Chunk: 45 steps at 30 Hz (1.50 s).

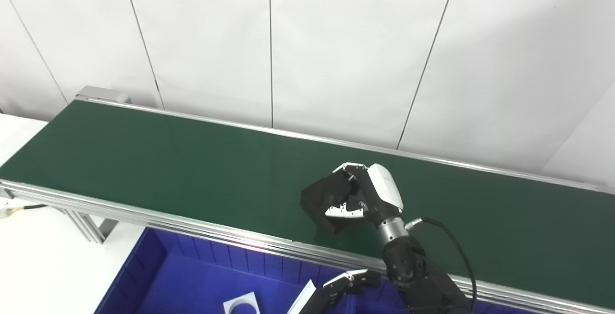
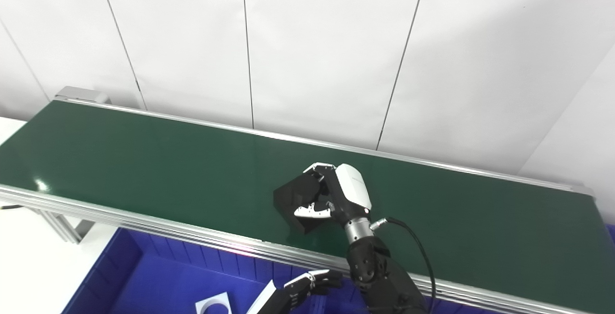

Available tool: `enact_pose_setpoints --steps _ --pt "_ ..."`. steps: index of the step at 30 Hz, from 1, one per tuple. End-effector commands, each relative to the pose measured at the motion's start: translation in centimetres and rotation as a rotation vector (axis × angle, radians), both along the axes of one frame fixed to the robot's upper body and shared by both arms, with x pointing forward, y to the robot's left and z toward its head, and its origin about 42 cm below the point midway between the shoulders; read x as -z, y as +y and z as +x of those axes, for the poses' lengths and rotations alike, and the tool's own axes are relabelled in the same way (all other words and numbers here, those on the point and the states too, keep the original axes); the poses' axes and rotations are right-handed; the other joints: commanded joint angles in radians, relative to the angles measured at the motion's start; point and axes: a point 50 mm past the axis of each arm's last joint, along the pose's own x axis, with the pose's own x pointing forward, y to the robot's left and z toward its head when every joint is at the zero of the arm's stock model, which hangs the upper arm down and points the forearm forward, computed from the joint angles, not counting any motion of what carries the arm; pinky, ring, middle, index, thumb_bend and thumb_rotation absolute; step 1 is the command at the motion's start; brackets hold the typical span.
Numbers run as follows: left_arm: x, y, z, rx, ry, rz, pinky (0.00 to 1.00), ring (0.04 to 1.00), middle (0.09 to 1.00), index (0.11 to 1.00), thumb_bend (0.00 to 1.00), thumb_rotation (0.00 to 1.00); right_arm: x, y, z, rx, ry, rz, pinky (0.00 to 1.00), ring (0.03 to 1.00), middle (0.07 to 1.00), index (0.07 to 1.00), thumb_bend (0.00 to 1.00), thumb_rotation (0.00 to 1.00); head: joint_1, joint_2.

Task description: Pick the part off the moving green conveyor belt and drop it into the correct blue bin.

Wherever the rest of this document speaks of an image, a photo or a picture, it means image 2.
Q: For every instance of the black cylinder part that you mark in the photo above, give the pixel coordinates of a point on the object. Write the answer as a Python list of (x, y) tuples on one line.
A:
[(293, 199)]

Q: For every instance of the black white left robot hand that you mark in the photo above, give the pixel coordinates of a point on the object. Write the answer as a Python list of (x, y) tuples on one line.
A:
[(298, 292)]

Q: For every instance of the aluminium conveyor leg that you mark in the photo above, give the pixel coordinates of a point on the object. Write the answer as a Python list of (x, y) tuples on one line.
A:
[(65, 225)]

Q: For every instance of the green conveyor belt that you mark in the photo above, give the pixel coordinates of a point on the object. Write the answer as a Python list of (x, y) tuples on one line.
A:
[(144, 225), (144, 170)]

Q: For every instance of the grey square plate with hole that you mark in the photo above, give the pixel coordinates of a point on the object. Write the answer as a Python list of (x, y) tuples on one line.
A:
[(211, 299)]

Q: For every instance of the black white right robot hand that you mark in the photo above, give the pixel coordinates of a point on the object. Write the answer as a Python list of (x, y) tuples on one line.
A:
[(350, 189)]

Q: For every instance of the grey conveyor end housing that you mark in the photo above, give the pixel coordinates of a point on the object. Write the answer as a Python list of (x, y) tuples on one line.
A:
[(79, 94)]

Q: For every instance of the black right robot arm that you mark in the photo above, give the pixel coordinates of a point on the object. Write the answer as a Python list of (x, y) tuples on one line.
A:
[(379, 275)]

